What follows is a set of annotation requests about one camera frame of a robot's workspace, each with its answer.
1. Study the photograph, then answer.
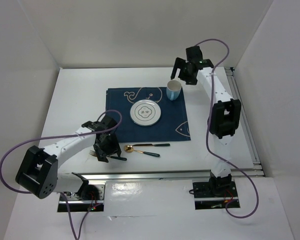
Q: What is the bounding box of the aluminium right side rail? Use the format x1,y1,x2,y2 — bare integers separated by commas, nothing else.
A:
224,67,265,176

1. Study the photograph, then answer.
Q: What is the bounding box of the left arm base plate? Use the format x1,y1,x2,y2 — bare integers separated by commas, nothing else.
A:
64,181,106,213

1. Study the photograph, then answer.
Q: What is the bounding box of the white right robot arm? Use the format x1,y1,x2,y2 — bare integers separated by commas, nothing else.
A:
170,45,242,196

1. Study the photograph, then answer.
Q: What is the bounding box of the white and blue mug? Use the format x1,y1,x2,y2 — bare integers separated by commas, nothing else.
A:
166,80,182,101

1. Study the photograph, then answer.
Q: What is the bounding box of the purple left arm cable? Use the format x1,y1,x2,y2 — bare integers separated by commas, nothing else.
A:
0,109,123,240

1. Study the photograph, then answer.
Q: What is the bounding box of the white round plate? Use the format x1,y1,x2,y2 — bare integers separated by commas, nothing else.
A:
129,99,162,127

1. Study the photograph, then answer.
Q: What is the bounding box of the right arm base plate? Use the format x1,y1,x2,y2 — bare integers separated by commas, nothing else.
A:
188,181,241,210

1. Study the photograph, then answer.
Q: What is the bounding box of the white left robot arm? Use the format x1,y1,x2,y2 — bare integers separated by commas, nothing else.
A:
15,115,122,200

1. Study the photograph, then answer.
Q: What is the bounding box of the blue fabric placemat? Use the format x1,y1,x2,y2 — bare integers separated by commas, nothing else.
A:
105,87,191,143

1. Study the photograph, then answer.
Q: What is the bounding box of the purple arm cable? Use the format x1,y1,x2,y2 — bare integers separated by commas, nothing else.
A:
0,109,123,240
196,39,260,219

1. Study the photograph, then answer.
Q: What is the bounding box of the gold fork dark handle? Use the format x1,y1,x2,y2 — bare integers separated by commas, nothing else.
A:
89,150,127,161

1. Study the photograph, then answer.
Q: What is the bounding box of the aluminium front rail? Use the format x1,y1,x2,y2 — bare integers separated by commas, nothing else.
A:
57,169,266,183

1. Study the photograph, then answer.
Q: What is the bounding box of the gold spoon dark handle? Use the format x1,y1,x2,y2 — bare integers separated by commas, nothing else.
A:
124,145,161,158

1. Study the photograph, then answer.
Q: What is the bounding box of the aluminium rail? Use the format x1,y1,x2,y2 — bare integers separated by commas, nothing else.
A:
57,169,266,183
224,67,265,176

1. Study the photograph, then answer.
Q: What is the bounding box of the gold knife dark handle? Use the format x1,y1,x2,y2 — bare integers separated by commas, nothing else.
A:
132,143,171,147

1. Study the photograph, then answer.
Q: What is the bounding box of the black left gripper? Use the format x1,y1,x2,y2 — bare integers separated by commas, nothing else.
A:
93,132,121,163

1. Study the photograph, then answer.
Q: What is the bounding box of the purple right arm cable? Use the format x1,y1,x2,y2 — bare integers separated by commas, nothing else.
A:
196,39,260,219

